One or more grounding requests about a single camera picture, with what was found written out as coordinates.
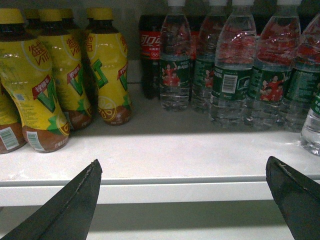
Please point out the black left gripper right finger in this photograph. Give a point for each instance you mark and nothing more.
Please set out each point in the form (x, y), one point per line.
(297, 197)

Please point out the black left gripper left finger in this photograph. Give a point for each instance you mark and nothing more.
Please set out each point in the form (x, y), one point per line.
(68, 214)

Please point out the clear water bottle green label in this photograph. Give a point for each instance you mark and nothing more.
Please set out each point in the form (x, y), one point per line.
(310, 133)

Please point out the water bottle red players label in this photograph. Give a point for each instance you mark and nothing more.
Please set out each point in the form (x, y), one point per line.
(275, 51)

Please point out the water bottle barcode label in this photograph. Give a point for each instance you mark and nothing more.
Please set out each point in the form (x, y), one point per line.
(234, 59)

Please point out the water bottle leftmost back row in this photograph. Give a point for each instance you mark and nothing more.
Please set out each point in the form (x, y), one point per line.
(175, 58)

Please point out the yellow lemon tea bottle front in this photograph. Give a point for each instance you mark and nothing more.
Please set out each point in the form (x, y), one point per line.
(26, 74)

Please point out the yellow lemon tea bottle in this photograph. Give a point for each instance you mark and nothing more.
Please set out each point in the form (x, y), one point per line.
(26, 74)
(67, 68)
(107, 51)

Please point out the yellow lemon tea bottle right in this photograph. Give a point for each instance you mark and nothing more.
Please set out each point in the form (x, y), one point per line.
(107, 51)

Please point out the yellow lemon tea bottle middle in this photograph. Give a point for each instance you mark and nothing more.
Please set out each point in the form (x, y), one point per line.
(67, 68)

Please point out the cola bottle olympic rings label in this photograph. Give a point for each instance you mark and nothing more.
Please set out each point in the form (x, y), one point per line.
(149, 27)

